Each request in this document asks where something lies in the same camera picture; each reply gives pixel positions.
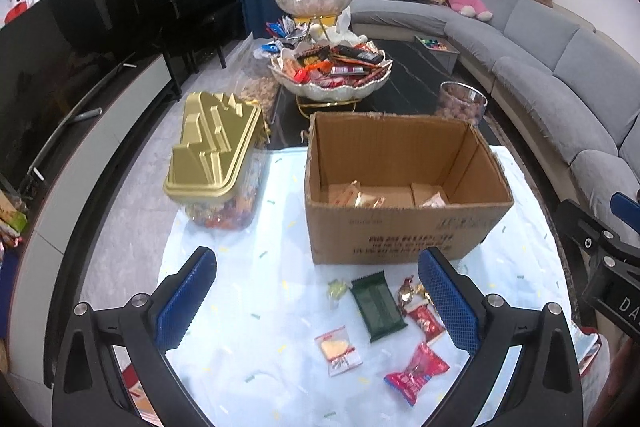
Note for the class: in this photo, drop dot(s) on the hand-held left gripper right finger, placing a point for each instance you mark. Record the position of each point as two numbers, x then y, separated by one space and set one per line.
450 302

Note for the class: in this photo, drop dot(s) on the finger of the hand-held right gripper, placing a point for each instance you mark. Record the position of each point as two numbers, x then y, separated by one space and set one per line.
575 222
627 204

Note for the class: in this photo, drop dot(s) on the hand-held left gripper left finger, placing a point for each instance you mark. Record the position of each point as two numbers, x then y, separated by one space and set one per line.
185 302

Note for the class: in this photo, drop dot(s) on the dark green snack packet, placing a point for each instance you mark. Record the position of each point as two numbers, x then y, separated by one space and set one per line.
377 307

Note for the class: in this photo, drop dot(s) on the cardboard box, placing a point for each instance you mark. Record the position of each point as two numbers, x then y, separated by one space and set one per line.
390 232

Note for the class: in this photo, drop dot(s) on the small red snack packet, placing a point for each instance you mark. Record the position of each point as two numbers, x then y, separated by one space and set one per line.
427 323

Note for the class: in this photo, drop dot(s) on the red gold wrapped candy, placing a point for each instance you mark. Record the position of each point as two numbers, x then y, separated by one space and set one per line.
405 289

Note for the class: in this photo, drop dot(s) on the large red snack packet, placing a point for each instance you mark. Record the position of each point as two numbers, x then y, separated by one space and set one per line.
415 369

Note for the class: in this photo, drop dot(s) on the light blue tablecloth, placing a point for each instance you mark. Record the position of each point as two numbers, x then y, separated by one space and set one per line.
260 257

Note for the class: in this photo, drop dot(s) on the colourful patterned mat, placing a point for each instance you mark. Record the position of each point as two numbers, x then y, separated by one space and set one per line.
137 387

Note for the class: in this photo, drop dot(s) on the gold white snack packet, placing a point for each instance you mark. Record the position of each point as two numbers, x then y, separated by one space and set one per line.
371 198
433 200

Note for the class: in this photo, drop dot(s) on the yellow wrapped candy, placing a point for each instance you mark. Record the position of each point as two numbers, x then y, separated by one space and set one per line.
337 289

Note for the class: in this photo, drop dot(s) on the clear cracker packet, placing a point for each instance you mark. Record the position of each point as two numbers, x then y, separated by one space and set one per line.
336 349

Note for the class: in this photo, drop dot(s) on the gold-lidded clear candy container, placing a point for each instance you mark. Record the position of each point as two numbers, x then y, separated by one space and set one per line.
210 142

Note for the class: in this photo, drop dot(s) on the clear jar of nuts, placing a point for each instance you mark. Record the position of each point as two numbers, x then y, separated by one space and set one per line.
460 107

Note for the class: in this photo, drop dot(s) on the grey curved sofa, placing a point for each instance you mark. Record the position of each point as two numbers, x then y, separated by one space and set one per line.
550 57

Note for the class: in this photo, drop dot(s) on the grey television cabinet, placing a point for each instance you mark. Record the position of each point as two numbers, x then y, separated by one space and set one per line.
100 142

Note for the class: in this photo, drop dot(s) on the grey box of candies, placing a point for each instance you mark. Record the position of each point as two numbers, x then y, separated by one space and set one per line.
440 54

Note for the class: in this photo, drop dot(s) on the clear bag of nuts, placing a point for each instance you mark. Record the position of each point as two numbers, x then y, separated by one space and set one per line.
257 92

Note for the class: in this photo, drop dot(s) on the gold bowl stand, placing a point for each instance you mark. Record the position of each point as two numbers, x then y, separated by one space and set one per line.
325 105

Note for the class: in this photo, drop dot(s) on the large shell-shaped bowl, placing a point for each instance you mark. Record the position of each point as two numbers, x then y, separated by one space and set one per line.
340 91

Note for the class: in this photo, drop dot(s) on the pile of assorted snack bars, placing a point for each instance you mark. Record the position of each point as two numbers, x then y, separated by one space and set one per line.
345 62

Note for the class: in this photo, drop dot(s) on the black television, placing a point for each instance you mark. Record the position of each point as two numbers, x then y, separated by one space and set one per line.
50 72

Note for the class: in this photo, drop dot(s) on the heap of loose snack packets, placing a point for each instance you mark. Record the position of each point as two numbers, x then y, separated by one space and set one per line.
280 34

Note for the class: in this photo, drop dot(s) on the black piano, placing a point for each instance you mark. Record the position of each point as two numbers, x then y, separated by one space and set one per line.
190 7

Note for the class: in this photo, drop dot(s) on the small shell-shaped bowl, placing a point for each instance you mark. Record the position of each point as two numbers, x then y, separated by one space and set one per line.
310 6

